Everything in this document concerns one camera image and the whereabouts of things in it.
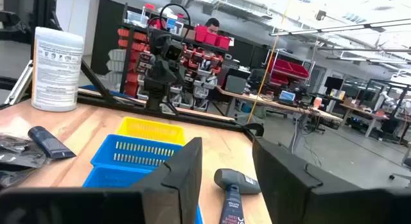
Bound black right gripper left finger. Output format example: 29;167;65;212
130;136;204;224

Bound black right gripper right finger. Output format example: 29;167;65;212
251;136;324;224

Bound dark grey squeeze tube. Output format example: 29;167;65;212
213;168;262;195

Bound navy blue squeeze tube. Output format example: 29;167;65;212
27;125;77;160
219;184;246;224

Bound bagged black mesh sponge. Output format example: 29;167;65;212
0;133;51;169

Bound bagged black cables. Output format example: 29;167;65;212
0;168;33;190

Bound black rack with red bins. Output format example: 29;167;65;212
117;2;232;111

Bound red storage bin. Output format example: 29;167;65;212
195;24;209;43
204;31;220;46
214;35;232;51

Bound yellow plastic basket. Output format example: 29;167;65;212
116;116;186;146

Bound blue plastic basket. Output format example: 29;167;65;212
82;166;204;224
90;134;184;172

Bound clear plastic box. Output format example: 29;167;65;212
126;10;150;28

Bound person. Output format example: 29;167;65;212
204;17;221;35

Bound grey equipment box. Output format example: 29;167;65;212
223;74;248;95

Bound wooden workbench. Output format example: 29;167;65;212
339;102;391;138
215;85;344;123

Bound laptop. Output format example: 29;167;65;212
277;89;297;105

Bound black monitor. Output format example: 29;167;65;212
323;75;345;96

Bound tilted red bin rack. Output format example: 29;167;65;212
263;49;316;87

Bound silver aluminium extrusion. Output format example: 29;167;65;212
3;59;34;106

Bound ceiling light bar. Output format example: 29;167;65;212
268;17;411;37

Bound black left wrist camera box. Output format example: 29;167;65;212
159;37;186;63

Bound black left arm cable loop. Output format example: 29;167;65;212
159;2;193;44

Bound yellow hanging cable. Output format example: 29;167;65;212
246;0;295;124

